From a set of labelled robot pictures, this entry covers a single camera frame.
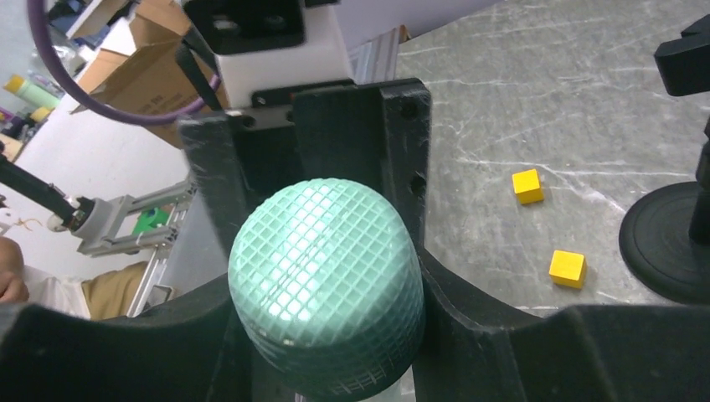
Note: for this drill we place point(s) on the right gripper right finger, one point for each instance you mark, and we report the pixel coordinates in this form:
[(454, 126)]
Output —
[(477, 348)]

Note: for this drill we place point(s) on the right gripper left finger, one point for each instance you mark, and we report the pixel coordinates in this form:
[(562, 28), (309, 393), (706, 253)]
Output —
[(191, 348)]

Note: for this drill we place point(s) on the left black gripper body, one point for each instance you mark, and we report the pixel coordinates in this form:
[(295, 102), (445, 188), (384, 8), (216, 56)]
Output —
[(376, 134)]

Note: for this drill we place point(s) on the teal microphone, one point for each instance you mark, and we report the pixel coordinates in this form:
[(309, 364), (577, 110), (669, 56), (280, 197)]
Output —
[(326, 281)]

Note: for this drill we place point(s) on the person's hand in background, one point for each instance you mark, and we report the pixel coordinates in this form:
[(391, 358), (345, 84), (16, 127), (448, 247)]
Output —
[(13, 288)]

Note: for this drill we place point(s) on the yellow cube near teal mic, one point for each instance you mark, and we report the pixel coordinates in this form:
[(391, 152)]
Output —
[(568, 269)]

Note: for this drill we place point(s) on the yellow cube near centre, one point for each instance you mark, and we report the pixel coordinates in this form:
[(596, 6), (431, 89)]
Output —
[(527, 187)]

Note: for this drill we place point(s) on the white background table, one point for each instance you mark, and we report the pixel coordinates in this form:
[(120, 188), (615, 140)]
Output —
[(87, 154)]

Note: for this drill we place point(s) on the cardboard box in background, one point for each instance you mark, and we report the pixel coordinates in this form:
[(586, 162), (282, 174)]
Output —
[(135, 69)]

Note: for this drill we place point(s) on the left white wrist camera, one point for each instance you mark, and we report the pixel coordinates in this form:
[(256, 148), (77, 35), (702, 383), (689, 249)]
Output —
[(263, 45)]

